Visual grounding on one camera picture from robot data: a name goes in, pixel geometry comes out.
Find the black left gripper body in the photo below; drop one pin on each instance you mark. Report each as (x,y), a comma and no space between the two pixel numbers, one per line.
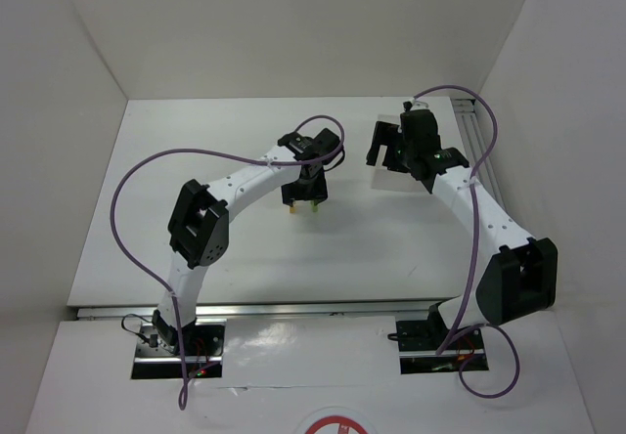
(303,194)

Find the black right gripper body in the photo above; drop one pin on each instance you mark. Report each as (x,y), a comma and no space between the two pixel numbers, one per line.
(383,148)

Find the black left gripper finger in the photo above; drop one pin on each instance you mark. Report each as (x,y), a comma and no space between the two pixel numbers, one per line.
(319,191)
(287,195)

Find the white perforated plastic basket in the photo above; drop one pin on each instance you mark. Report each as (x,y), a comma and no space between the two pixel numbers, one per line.
(386,179)

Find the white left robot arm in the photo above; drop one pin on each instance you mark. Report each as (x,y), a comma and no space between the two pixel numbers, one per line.
(199,224)

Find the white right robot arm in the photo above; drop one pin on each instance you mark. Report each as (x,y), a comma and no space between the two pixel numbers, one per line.
(511,273)

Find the round red white sticker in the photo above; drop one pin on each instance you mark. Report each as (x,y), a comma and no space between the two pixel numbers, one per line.
(336,420)

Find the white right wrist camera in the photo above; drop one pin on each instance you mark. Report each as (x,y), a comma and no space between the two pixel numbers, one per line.
(413,104)

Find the aluminium front rail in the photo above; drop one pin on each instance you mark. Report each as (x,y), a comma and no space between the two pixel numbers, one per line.
(275,310)

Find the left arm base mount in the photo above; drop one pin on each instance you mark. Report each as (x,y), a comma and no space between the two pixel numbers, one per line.
(154,359)

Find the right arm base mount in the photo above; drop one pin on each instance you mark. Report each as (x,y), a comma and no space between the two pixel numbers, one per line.
(417,342)

